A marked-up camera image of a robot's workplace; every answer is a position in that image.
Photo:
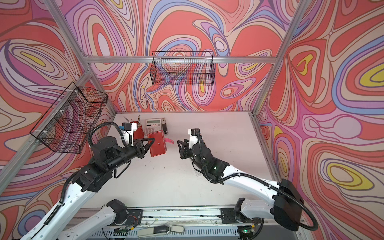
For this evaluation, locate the pink desk calculator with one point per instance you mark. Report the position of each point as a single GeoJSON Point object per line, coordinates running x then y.
{"type": "Point", "coordinates": [153, 125]}

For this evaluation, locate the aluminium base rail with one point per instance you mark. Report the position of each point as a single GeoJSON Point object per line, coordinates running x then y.
{"type": "Point", "coordinates": [200, 222]}

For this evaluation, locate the black wire basket on left wall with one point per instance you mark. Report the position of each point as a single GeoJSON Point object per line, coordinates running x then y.
{"type": "Point", "coordinates": [65, 126]}

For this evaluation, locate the black wire basket on wall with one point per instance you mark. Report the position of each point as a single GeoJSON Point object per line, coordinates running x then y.
{"type": "Point", "coordinates": [65, 126]}
{"type": "Point", "coordinates": [183, 68]}

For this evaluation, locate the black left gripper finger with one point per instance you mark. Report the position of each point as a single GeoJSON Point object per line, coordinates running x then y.
{"type": "Point", "coordinates": [146, 148]}
{"type": "Point", "coordinates": [148, 141]}

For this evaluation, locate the red leather card holder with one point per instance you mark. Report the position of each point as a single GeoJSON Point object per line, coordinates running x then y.
{"type": "Point", "coordinates": [159, 147]}

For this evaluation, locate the red metal pen bucket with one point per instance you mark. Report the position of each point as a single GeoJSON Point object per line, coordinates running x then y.
{"type": "Point", "coordinates": [139, 132]}

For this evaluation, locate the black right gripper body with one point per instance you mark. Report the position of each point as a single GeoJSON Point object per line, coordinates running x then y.
{"type": "Point", "coordinates": [188, 152]}

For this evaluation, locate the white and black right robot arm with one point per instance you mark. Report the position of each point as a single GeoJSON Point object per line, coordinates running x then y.
{"type": "Point", "coordinates": [284, 203]}

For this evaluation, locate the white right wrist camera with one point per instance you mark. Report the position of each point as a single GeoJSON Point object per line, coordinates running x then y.
{"type": "Point", "coordinates": [193, 137]}

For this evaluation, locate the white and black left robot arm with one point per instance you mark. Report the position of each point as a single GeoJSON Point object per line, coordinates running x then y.
{"type": "Point", "coordinates": [82, 185]}

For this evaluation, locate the beige and black stapler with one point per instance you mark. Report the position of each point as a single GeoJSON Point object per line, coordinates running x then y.
{"type": "Point", "coordinates": [164, 126]}

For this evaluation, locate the black wire basket on back wall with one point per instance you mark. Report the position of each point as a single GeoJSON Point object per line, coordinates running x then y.
{"type": "Point", "coordinates": [183, 68]}

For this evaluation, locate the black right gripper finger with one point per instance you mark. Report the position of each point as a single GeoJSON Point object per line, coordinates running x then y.
{"type": "Point", "coordinates": [184, 143]}
{"type": "Point", "coordinates": [182, 153]}

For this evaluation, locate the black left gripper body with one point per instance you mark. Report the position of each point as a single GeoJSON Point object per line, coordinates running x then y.
{"type": "Point", "coordinates": [138, 149]}

